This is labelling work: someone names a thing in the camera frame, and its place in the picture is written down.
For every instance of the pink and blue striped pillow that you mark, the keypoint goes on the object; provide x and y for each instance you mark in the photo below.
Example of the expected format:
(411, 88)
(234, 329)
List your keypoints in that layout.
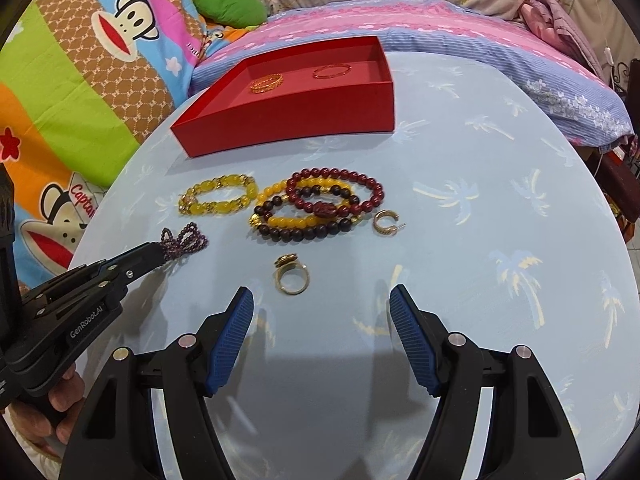
(450, 30)

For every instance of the red cardboard box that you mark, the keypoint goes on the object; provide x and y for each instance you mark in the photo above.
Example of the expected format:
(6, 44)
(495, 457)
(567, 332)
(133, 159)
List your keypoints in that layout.
(300, 110)

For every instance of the gold hoop earring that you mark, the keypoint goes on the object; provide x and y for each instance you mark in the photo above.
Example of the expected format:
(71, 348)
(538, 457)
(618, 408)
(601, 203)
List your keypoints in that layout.
(380, 227)

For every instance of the pink quilted cloth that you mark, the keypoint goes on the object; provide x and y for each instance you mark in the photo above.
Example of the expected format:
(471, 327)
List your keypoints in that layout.
(555, 25)

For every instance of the cartoon monkey print blanket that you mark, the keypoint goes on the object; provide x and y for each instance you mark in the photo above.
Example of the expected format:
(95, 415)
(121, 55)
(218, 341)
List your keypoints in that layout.
(100, 85)

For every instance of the person's left hand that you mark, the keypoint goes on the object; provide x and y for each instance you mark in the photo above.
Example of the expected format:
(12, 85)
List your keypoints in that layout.
(70, 400)

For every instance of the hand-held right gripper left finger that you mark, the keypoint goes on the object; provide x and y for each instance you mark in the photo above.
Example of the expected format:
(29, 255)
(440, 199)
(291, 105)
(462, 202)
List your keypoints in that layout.
(230, 340)

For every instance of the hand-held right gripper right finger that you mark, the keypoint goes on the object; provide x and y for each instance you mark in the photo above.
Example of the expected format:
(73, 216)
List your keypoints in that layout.
(410, 340)

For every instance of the green plush pillow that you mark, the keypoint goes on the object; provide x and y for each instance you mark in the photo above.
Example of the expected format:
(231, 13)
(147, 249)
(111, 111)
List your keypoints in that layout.
(230, 7)

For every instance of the smooth rose gold bangle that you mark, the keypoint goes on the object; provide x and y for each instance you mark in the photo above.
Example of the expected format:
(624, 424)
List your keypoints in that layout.
(320, 76)

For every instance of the black wrought iron frame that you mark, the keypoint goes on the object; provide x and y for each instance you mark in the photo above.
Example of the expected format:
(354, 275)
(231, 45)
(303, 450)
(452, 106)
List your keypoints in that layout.
(625, 75)

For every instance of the textured gold bangle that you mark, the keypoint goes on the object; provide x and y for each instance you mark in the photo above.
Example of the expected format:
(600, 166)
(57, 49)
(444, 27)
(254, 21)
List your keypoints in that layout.
(266, 85)

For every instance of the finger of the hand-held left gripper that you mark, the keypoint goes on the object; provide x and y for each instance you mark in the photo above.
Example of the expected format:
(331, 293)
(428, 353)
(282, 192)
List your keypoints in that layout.
(135, 255)
(140, 272)

